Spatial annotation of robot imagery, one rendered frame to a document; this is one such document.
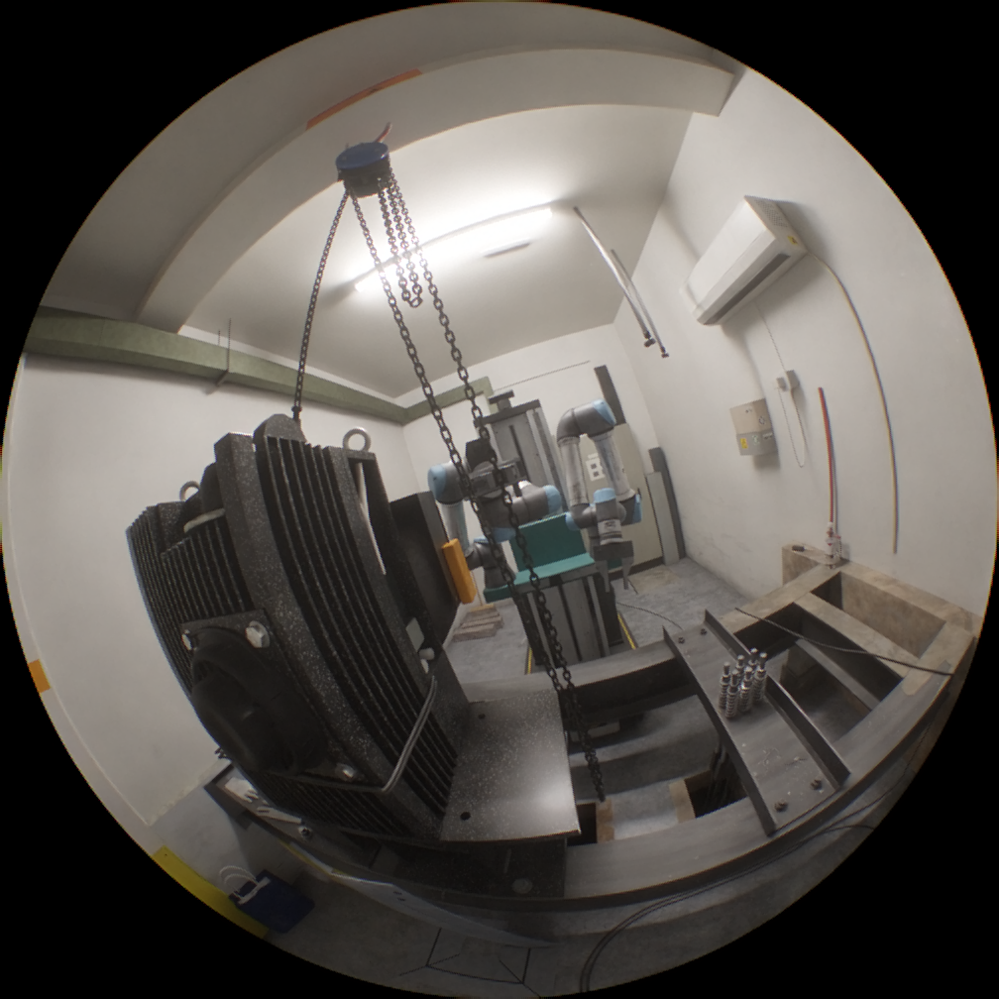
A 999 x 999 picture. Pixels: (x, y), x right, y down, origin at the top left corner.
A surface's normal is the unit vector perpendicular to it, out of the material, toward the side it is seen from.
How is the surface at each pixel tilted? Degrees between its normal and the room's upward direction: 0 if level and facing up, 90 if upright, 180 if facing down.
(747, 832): 0
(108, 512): 90
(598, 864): 0
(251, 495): 90
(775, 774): 0
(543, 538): 90
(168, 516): 90
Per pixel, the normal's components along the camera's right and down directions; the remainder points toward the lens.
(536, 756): -0.30, -0.95
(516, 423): -0.13, 0.10
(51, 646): 0.94, -0.29
